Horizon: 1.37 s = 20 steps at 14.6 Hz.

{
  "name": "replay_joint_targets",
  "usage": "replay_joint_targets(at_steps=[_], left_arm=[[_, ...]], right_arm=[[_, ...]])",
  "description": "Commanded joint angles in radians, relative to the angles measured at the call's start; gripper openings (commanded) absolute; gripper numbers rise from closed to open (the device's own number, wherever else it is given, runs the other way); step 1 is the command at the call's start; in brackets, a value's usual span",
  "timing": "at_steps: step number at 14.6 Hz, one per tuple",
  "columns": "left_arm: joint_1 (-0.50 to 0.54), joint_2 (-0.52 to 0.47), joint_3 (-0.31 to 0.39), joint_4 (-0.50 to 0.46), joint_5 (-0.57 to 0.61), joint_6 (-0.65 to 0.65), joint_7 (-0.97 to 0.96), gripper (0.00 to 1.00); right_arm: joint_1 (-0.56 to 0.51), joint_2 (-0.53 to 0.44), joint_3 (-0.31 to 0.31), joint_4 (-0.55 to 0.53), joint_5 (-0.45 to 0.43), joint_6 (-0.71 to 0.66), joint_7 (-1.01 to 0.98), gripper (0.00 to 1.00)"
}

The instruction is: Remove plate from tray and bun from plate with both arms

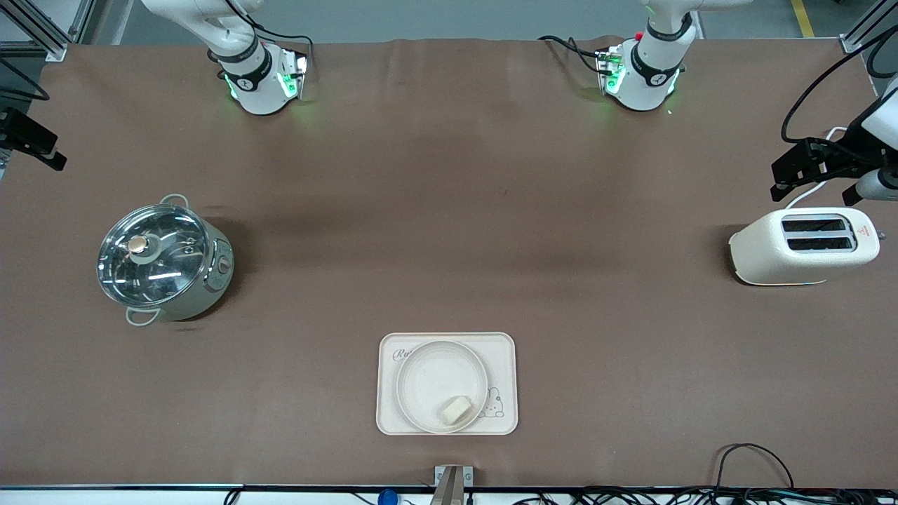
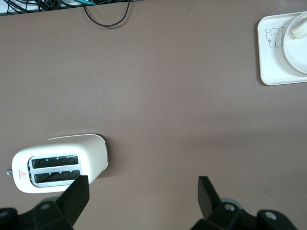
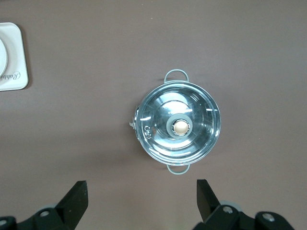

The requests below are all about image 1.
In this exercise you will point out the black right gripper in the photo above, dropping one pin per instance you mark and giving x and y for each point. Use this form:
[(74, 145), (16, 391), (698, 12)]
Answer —
[(21, 132)]

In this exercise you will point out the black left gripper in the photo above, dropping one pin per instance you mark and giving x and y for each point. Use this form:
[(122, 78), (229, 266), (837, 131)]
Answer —
[(839, 155)]

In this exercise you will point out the cream round plate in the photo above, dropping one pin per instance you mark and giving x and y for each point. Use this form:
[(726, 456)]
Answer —
[(435, 379)]

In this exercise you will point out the white steamed bun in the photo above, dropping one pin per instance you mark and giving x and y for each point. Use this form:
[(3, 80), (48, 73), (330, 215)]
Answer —
[(454, 410)]

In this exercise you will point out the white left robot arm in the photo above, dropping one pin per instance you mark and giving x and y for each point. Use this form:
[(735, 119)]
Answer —
[(651, 73)]

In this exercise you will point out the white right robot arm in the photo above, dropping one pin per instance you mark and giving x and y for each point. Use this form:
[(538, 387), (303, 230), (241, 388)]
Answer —
[(254, 84)]

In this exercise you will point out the cream two-slot toaster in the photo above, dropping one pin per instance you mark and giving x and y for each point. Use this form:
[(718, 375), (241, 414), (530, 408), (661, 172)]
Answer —
[(772, 256)]

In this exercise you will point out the glass pot lid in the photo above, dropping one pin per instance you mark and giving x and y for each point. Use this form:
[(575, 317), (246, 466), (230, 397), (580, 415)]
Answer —
[(165, 275)]

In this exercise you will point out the pale green electric pot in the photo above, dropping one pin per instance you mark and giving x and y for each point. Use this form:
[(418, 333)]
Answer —
[(214, 280)]

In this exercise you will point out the brown table mat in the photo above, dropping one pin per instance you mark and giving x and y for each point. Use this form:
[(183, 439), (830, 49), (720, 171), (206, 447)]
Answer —
[(449, 210)]

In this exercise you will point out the cream rectangular rabbit tray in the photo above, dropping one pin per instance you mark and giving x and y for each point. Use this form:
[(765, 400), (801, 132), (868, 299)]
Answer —
[(391, 419)]

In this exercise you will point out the blue round cap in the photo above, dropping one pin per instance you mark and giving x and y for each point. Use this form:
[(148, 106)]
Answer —
[(387, 498)]

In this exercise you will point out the aluminium frame post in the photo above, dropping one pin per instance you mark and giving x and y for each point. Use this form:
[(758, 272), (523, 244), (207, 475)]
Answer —
[(859, 35), (42, 31)]

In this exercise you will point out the aluminium frame rail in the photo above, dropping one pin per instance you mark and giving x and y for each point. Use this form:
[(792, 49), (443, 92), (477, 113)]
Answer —
[(452, 484)]

